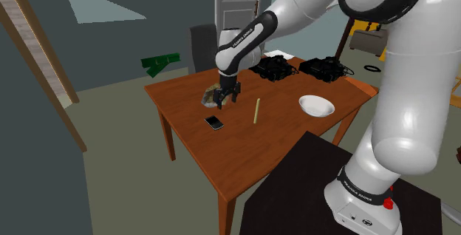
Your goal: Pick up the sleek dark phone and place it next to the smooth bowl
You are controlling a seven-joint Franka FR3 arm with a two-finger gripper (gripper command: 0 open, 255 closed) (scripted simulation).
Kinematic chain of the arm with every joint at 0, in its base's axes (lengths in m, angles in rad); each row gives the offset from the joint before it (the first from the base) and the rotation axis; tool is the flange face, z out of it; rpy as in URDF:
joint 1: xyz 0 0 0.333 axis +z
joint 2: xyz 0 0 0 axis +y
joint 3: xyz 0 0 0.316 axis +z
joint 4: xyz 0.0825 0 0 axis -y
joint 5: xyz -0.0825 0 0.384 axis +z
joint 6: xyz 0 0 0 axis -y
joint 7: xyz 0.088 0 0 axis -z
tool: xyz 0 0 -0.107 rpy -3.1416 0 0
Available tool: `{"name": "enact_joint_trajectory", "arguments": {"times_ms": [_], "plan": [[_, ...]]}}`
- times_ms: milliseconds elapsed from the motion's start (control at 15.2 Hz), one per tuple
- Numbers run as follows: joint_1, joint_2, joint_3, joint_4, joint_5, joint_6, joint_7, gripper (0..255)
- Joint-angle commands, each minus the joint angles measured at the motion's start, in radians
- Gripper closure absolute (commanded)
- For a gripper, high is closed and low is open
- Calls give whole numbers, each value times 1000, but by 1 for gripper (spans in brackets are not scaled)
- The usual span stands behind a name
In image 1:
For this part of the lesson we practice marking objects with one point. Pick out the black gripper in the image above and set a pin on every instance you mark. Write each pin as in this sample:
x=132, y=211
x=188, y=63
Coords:
x=227, y=82

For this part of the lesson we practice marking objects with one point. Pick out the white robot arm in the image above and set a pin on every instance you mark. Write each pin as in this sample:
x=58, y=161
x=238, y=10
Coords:
x=414, y=83

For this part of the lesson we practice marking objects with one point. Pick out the grey-brown lumpy object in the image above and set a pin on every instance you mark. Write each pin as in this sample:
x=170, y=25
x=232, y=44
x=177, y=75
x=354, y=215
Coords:
x=207, y=96

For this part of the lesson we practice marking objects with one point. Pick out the black smartphone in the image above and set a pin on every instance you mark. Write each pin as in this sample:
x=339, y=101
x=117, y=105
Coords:
x=214, y=122

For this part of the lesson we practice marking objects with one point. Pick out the pale yellow stick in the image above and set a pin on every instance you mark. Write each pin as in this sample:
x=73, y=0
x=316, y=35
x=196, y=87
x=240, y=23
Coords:
x=256, y=111

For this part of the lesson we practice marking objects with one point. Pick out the brown wooden table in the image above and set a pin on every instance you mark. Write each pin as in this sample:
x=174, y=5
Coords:
x=245, y=144

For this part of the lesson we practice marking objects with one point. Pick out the dark grey chair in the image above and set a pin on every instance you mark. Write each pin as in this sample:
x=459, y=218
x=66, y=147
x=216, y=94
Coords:
x=202, y=48

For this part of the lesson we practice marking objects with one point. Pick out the black bundle of gear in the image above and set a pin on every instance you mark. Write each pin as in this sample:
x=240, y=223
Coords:
x=273, y=67
x=325, y=68

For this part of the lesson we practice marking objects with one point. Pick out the white paper sheet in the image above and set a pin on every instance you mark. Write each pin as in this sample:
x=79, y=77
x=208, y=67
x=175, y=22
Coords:
x=279, y=54

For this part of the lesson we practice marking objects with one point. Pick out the green folded object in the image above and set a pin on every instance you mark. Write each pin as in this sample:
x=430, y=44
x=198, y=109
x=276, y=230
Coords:
x=158, y=64

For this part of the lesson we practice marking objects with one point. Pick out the white bowl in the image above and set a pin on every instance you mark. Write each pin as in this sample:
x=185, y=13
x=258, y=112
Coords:
x=316, y=106

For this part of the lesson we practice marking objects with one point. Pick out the white panel door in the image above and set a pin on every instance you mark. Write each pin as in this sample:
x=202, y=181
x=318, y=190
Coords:
x=237, y=2

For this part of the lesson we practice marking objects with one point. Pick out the dark robot stand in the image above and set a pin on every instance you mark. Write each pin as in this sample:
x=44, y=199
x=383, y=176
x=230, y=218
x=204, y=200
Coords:
x=299, y=191

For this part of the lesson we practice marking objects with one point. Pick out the grey-brown box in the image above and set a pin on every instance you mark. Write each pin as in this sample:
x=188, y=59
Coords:
x=368, y=41

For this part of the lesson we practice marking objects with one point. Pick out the wooden stair rail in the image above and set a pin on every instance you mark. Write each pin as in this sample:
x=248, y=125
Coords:
x=39, y=57

